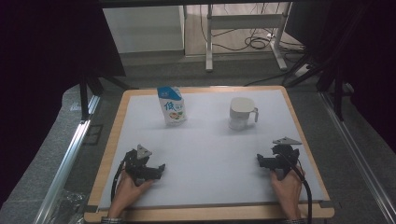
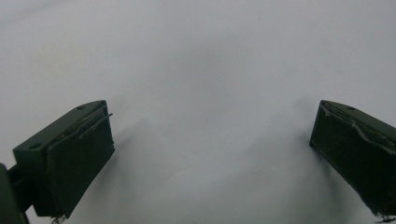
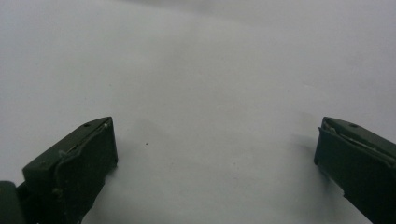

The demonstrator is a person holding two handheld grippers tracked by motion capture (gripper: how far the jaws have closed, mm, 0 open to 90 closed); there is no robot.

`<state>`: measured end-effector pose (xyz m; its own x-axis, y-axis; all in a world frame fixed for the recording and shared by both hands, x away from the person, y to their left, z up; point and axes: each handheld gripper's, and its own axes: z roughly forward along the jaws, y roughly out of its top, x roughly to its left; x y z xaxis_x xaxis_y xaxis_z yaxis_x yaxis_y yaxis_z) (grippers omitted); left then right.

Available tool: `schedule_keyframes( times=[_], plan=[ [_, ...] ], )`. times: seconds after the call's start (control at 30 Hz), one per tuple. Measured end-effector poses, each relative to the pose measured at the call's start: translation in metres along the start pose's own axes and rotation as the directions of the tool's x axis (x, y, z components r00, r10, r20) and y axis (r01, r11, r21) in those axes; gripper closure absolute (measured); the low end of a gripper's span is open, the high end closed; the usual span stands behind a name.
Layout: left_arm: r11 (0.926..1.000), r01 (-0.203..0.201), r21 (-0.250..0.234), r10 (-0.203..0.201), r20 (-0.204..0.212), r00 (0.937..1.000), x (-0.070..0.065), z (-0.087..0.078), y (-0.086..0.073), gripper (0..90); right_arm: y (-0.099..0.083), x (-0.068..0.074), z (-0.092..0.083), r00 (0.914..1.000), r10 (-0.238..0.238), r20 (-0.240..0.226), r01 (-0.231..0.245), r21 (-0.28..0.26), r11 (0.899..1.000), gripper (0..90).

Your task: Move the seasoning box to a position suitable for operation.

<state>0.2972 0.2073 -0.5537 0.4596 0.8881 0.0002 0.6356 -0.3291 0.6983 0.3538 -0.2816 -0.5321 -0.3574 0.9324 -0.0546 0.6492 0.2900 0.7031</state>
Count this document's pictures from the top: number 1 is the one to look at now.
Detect aluminium rail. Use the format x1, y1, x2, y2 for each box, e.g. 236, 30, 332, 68
320, 91, 396, 224
33, 94, 101, 224

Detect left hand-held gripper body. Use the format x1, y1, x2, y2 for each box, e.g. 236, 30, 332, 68
124, 144, 158, 187

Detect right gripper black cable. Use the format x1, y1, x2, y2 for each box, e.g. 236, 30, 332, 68
279, 152, 314, 224

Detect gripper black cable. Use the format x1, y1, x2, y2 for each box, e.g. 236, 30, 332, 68
279, 152, 314, 224
110, 154, 129, 203

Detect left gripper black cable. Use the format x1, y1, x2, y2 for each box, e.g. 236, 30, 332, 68
110, 154, 129, 203

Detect black floor cables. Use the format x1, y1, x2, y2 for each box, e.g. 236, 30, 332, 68
199, 3, 307, 63

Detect white power strip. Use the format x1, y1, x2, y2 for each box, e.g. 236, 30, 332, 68
293, 63, 313, 78

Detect clear plastic bag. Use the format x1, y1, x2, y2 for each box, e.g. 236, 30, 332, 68
53, 189, 88, 224

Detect white table mat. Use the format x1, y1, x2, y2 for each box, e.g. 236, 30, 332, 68
98, 89, 327, 209

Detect black stand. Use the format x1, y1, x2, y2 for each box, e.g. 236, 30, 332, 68
281, 52, 347, 122
78, 70, 139, 121

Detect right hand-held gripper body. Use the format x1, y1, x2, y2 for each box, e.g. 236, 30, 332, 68
272, 136, 303, 181

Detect person's right hand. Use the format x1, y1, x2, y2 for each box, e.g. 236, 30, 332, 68
270, 166, 306, 220

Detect white desk frame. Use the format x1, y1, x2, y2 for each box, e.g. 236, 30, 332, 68
205, 2, 292, 73

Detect clear cup with white lid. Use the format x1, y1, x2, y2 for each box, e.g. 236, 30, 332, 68
228, 96, 260, 131

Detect person's left hand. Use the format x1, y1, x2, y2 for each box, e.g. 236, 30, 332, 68
106, 170, 155, 218

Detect white cabinet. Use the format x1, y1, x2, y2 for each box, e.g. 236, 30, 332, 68
102, 5, 187, 54

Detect blue white snack bag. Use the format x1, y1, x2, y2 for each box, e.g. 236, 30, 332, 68
156, 86, 188, 127

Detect dark curtain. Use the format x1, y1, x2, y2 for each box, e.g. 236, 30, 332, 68
284, 0, 396, 153
0, 0, 126, 206

